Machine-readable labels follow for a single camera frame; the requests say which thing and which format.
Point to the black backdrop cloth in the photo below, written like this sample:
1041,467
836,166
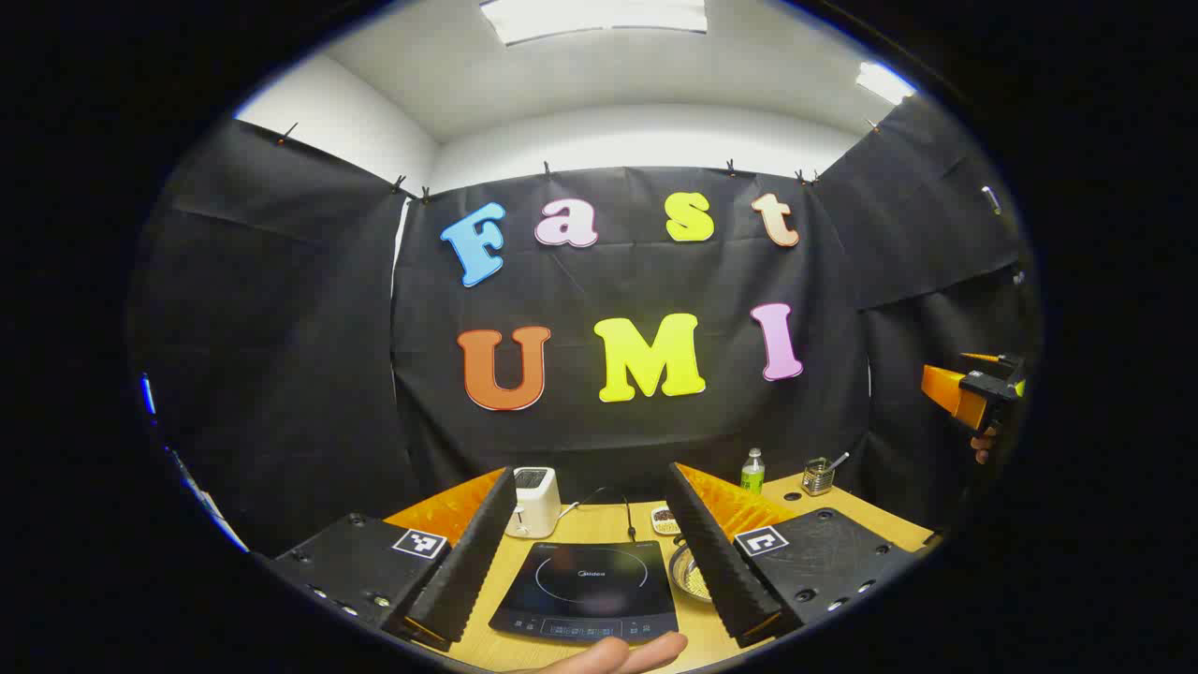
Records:
618,440

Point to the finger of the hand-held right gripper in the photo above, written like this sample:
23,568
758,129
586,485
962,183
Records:
950,391
983,359

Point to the green drink bottle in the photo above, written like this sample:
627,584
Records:
752,476

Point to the stainless steel pot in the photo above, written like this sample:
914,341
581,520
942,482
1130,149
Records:
691,576

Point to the black induction cooktop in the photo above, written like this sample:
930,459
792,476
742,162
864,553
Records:
585,590

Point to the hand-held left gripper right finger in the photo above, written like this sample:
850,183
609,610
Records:
716,562

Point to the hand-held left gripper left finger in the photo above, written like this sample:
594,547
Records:
473,562

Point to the white divided bean dish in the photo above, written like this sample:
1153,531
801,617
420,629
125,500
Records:
663,518

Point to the white toaster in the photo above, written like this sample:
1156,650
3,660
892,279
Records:
532,501

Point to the metal spoon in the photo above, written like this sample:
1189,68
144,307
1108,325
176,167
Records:
838,461

